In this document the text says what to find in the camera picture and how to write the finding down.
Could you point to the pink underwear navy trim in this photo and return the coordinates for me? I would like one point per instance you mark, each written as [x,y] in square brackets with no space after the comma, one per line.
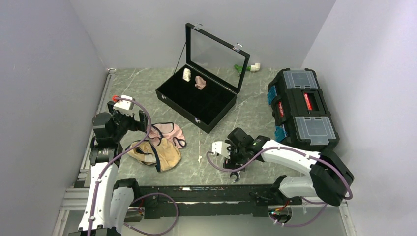
[168,130]

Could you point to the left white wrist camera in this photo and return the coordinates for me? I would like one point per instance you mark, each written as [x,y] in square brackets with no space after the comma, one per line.
[123,103]

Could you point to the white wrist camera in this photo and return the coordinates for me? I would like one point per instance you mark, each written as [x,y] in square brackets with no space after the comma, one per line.
[220,148]
[123,103]

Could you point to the aluminium frame rail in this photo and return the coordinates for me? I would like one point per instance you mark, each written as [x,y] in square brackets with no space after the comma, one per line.
[75,198]

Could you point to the beige underwear navy trim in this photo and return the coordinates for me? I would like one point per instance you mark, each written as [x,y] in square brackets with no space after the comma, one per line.
[163,156]

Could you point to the rolled pink underwear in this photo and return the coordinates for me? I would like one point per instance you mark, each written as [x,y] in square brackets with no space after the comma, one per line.
[200,83]

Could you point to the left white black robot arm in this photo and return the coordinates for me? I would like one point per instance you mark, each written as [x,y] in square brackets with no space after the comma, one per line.
[109,199]

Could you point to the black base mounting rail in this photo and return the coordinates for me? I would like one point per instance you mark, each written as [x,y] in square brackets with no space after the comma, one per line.
[209,200]

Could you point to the black compartment storage box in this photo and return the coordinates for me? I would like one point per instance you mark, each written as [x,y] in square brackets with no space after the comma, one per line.
[206,87]

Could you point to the black plastic toolbox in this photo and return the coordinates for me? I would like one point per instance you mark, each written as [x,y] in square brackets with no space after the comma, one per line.
[302,118]

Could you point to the rolled white underwear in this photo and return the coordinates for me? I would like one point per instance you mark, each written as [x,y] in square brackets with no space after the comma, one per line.
[186,74]

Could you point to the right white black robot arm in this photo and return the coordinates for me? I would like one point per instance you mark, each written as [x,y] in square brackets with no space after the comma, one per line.
[324,174]

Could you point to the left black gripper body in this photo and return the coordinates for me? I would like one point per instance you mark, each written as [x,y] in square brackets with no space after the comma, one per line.
[122,120]

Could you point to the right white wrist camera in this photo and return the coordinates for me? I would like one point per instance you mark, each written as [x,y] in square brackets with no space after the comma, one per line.
[220,148]

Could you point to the green white pipe fitting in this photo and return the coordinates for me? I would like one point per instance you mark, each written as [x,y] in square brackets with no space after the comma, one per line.
[251,68]

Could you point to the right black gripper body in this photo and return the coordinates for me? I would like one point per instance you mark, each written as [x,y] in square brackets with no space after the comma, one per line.
[237,155]

